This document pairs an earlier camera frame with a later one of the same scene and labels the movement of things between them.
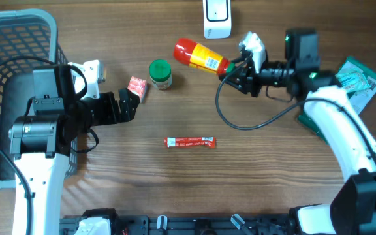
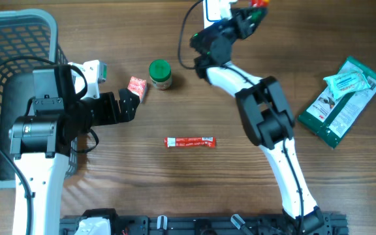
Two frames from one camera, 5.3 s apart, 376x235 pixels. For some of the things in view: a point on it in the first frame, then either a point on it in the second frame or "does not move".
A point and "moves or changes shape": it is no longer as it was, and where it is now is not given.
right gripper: (247, 83) to (241, 25)
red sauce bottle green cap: (188, 52) moves or changes shape
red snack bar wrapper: (175, 141) does not move
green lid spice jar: (160, 74) does not move
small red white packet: (138, 86) does not move
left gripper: (128, 112) does not move
